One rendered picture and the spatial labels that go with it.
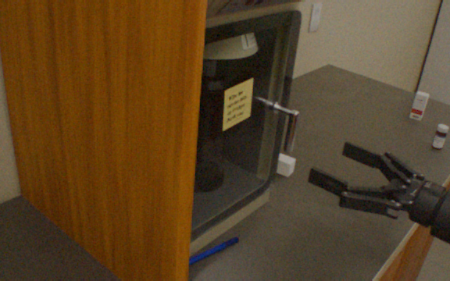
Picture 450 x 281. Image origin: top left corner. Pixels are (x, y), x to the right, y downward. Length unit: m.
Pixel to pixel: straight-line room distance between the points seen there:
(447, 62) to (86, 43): 3.27
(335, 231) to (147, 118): 0.56
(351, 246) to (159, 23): 0.65
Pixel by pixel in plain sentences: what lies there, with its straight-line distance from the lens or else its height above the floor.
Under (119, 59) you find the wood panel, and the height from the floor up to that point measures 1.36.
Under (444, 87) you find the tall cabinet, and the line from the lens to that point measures 3.79.
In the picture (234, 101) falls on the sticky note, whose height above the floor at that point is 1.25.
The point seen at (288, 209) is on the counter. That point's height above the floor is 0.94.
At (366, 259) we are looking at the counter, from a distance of 0.99.
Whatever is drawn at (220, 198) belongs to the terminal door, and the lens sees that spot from 0.88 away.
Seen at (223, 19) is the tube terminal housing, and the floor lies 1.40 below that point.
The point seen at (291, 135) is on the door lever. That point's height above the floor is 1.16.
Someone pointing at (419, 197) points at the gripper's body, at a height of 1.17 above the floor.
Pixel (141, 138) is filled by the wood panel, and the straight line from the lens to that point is 0.64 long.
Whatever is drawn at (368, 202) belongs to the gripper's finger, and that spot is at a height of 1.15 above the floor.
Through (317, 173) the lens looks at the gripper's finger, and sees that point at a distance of 0.81.
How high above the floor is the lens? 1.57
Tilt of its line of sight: 29 degrees down
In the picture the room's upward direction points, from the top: 6 degrees clockwise
